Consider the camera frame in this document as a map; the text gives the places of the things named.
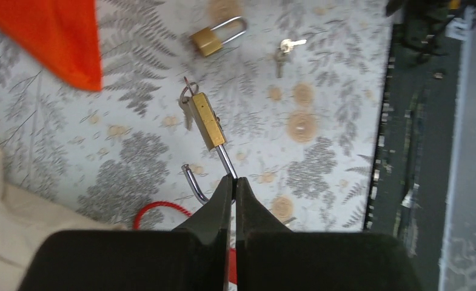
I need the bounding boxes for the beige folded cloth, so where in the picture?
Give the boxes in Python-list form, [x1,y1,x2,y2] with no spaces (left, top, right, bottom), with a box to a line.
[0,149,126,290]

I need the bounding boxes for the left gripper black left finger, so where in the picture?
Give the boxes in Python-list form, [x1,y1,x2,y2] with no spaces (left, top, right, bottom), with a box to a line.
[19,175,233,290]

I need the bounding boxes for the red cable lock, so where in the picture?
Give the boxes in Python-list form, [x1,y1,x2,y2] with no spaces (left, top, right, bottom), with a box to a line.
[132,201,238,284]

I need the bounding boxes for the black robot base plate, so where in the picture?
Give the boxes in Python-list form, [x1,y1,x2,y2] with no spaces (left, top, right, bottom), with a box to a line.
[364,1,473,290]

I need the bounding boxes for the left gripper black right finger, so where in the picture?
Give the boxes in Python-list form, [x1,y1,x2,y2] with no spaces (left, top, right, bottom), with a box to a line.
[235,178,422,290]

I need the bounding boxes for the brass padlock with keys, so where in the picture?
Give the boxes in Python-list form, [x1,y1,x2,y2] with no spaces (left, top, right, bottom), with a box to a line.
[189,16,248,57]

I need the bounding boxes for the orange t-shirt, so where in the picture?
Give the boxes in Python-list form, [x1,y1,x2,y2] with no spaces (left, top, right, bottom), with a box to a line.
[0,0,102,92]

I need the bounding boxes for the floral patterned table mat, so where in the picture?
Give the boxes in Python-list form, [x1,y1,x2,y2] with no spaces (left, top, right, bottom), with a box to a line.
[0,1,391,231]

